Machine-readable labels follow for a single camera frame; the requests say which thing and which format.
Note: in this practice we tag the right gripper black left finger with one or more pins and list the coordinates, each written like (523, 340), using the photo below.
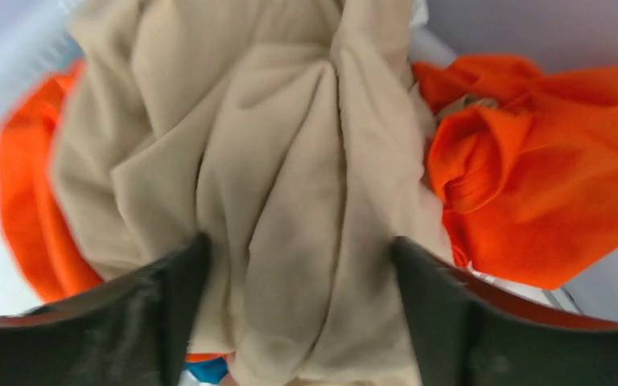
(133, 330)

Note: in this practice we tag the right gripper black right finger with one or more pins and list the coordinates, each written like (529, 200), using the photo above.
(465, 331)

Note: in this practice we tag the beige t shirt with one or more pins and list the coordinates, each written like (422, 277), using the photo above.
(292, 134)

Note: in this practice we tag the blue garment in basket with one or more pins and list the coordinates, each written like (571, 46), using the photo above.
(211, 371)

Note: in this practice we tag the orange t shirt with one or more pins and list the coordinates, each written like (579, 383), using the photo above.
(526, 164)

